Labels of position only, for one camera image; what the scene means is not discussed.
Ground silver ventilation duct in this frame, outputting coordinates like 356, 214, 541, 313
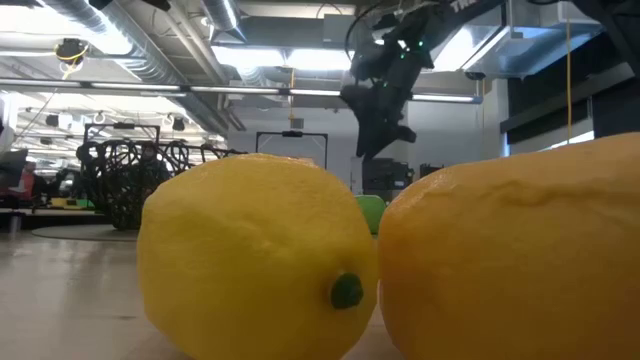
42, 0, 231, 136

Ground long white ceiling light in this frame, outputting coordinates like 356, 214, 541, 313
0, 77, 484, 105

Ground black station frame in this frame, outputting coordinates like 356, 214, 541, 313
255, 130, 330, 170

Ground black wire basket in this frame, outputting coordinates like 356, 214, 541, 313
74, 139, 246, 231

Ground yellow hanging cord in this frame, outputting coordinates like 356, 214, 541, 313
565, 19, 573, 146

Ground orange lemon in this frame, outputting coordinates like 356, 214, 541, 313
377, 132, 640, 360

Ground yellow lemon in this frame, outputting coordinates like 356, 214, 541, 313
136, 152, 380, 360

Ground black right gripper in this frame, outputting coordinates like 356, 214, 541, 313
339, 64, 421, 161

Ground large silver air duct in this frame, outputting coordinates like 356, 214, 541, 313
429, 0, 606, 81

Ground person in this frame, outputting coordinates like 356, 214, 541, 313
19, 160, 51, 207
130, 142, 172, 199

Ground grey round mat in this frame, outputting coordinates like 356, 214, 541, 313
30, 223, 141, 243

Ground dark monitor screen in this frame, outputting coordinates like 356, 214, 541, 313
0, 148, 29, 190

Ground black equipment rack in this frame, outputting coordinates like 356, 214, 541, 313
361, 157, 415, 192

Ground green apple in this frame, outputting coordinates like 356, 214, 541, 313
355, 194, 387, 235

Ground black yellow ceiling reel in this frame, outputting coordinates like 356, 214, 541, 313
53, 37, 91, 66

